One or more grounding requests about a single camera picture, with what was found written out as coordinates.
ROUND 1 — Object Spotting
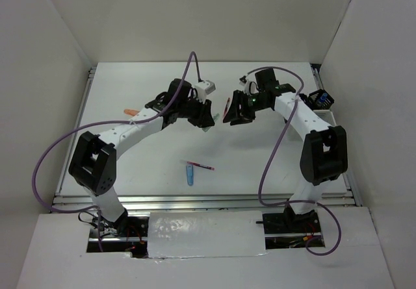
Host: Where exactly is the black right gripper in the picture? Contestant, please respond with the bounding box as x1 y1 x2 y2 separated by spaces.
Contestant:
222 89 270 125

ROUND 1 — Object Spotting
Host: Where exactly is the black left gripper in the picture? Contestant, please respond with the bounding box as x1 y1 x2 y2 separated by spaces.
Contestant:
177 94 215 129

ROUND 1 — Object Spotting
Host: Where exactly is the green lead case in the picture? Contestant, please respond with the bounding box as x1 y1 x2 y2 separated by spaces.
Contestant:
202 113 219 132

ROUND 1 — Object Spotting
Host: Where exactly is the red gel pen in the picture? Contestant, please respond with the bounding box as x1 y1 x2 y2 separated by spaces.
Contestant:
180 160 215 171
222 97 231 122

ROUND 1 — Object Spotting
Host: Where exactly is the clear spray bottle blue cap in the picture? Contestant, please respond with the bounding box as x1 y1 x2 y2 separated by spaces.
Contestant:
319 92 328 105

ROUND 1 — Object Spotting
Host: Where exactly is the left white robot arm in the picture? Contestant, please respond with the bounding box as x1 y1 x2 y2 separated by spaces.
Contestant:
68 79 216 236

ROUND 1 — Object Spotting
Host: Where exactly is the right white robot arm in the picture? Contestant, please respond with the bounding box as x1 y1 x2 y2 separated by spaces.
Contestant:
223 67 348 232

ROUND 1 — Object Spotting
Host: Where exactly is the blue lead case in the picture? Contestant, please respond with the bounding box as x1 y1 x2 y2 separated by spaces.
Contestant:
186 164 194 186

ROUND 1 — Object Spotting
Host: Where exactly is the orange lead case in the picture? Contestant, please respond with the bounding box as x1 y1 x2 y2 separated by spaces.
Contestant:
123 108 140 116

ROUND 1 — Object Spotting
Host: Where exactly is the white mesh organizer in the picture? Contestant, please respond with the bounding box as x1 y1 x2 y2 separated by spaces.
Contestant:
315 110 337 127

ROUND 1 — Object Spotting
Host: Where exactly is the white foil cover board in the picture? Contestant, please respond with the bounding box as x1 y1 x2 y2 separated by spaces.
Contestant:
148 211 267 258

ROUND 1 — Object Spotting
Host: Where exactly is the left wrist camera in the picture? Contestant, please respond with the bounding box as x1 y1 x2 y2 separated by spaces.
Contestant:
193 80 216 103

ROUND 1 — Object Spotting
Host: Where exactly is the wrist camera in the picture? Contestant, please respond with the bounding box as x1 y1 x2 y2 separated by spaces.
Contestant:
239 75 259 95
193 80 216 103

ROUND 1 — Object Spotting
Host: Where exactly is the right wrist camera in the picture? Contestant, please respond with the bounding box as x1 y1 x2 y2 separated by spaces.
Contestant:
239 75 259 95

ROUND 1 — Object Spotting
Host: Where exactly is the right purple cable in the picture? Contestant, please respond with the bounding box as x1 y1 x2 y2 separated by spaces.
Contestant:
258 67 342 257

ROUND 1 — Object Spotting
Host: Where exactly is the purple cable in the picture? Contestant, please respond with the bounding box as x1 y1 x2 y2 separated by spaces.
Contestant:
258 67 342 257
31 51 202 254

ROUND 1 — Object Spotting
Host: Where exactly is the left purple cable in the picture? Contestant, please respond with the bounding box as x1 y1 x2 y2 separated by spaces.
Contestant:
31 51 202 254

